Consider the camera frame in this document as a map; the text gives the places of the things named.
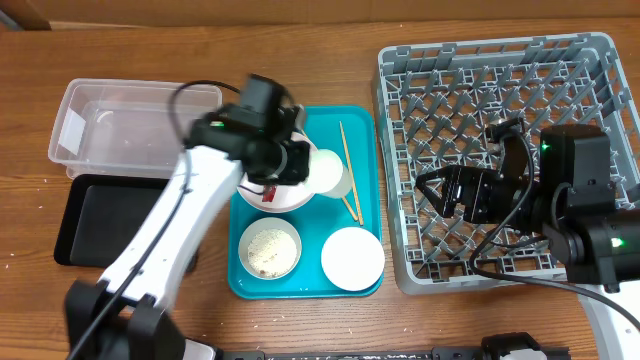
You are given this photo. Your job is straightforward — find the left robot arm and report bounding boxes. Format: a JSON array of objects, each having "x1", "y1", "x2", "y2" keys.
[{"x1": 64, "y1": 74, "x2": 311, "y2": 359}]

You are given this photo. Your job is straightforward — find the black rectangular tray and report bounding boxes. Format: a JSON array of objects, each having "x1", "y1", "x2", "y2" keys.
[{"x1": 53, "y1": 174, "x2": 168, "y2": 268}]

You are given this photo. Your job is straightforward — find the teal plastic tray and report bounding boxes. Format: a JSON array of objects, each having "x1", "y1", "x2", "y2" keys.
[{"x1": 228, "y1": 105, "x2": 384, "y2": 300}]

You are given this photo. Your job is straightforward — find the grey bowl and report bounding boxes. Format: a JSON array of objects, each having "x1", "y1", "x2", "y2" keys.
[{"x1": 238, "y1": 217, "x2": 302, "y2": 280}]

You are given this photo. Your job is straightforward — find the black rail bottom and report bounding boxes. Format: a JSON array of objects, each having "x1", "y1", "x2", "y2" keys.
[{"x1": 217, "y1": 332, "x2": 572, "y2": 360}]

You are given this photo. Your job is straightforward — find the red wrapper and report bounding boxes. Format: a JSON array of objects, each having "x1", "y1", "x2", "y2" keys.
[{"x1": 262, "y1": 185, "x2": 277, "y2": 203}]

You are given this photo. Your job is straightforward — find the large white plate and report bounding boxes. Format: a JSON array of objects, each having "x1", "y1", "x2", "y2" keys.
[{"x1": 235, "y1": 130, "x2": 319, "y2": 214}]

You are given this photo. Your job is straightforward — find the grey dish rack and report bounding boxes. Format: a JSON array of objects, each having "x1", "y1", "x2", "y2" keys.
[{"x1": 374, "y1": 32, "x2": 639, "y2": 295}]

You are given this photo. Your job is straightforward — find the rice pile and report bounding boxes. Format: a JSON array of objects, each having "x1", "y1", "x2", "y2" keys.
[{"x1": 247, "y1": 229, "x2": 298, "y2": 278}]

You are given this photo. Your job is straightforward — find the small white plate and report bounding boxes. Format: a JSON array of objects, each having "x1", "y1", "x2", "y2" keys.
[{"x1": 321, "y1": 227, "x2": 385, "y2": 292}]

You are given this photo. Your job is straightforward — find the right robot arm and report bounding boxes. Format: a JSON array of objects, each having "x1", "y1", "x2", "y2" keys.
[{"x1": 415, "y1": 118, "x2": 639, "y2": 359}]

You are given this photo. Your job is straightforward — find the wooden chopstick right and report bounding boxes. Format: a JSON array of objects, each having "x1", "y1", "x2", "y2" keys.
[{"x1": 339, "y1": 121, "x2": 364, "y2": 226}]

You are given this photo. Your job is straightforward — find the white cup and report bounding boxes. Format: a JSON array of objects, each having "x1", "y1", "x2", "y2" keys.
[{"x1": 304, "y1": 149, "x2": 352, "y2": 198}]

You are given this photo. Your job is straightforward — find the clear plastic bin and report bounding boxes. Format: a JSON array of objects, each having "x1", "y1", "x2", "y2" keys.
[{"x1": 47, "y1": 77, "x2": 224, "y2": 181}]

